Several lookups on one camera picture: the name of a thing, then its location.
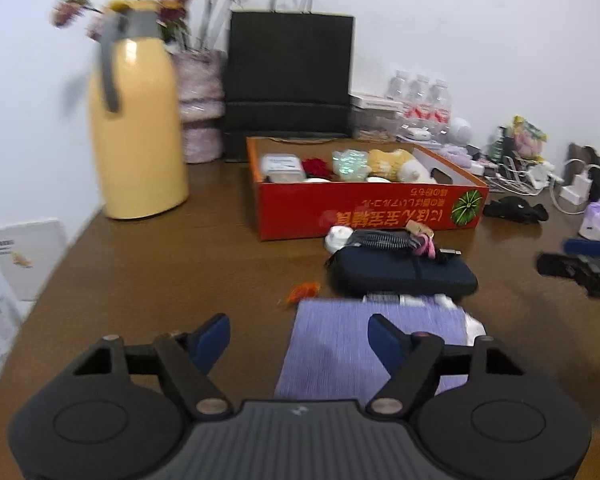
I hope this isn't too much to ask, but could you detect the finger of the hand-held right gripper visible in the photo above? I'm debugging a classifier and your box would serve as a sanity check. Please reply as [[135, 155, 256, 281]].
[[536, 254, 600, 301], [562, 239, 600, 257]]

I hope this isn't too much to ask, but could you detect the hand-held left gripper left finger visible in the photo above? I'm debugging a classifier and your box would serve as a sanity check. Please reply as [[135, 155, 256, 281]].
[[72, 313, 231, 421]]

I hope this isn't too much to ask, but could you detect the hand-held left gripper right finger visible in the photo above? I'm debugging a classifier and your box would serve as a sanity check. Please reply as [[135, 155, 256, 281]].
[[365, 314, 526, 418]]

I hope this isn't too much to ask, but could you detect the purple cloth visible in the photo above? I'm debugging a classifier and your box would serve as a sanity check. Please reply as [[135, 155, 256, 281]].
[[274, 297, 470, 403]]

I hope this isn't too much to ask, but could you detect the navy zip pouch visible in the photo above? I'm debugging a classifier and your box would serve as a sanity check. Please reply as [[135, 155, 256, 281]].
[[327, 245, 479, 297]]

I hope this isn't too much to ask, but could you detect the white cloth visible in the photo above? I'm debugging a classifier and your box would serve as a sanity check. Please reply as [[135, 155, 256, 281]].
[[362, 292, 487, 350]]

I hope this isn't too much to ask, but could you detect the red cardboard box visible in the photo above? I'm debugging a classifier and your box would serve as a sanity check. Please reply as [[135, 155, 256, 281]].
[[245, 136, 491, 242]]

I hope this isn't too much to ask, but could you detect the yellow white plush toy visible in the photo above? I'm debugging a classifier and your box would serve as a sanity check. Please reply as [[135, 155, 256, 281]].
[[367, 147, 437, 183]]

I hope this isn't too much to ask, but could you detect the white charger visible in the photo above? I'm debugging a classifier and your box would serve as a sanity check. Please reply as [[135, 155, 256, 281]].
[[559, 172, 597, 215]]

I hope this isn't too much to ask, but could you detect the black cloth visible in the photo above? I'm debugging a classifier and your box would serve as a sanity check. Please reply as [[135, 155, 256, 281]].
[[481, 196, 550, 225]]

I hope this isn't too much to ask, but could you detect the dark brown bag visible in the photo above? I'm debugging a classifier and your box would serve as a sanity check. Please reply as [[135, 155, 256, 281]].
[[566, 143, 600, 196]]

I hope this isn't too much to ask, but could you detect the small orange item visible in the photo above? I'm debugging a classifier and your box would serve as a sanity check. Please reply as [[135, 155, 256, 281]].
[[279, 281, 322, 307]]

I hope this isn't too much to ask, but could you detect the pink hair clip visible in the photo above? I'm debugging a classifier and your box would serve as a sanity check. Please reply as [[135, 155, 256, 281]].
[[411, 236, 440, 262]]

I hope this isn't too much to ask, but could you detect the colourful snack package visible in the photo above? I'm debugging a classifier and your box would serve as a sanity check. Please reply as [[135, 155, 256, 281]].
[[511, 115, 550, 157]]

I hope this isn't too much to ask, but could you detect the dark green bottle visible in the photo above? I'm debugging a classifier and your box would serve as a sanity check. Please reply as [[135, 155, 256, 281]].
[[489, 126, 515, 165]]

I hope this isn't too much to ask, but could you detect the lilac soft pouch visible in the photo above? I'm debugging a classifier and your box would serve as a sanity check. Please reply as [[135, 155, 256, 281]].
[[440, 145, 476, 167]]

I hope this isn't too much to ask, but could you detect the white round lamp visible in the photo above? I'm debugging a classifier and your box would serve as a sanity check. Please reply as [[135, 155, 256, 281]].
[[446, 116, 475, 145]]

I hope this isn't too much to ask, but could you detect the white earbud case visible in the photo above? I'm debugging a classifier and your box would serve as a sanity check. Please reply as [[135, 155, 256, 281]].
[[396, 127, 433, 144]]

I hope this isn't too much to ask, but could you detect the white printed carton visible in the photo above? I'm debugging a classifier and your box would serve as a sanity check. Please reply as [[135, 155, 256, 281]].
[[0, 217, 67, 302]]

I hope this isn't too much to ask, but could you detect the yellow thermos jug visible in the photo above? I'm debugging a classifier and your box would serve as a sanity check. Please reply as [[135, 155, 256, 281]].
[[87, 0, 191, 221]]

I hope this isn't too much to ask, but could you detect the clear plastic container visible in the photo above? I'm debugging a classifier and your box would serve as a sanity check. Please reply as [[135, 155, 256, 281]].
[[351, 107, 403, 142]]

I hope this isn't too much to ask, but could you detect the white red flat box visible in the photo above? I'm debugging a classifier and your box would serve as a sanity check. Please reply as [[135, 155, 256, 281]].
[[349, 91, 407, 111]]

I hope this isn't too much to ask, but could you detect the black paper bag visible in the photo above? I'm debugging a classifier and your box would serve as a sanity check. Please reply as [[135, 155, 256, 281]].
[[222, 0, 356, 163]]

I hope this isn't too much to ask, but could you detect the grey coiled cable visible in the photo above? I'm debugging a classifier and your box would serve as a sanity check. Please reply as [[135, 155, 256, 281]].
[[350, 229, 417, 252]]

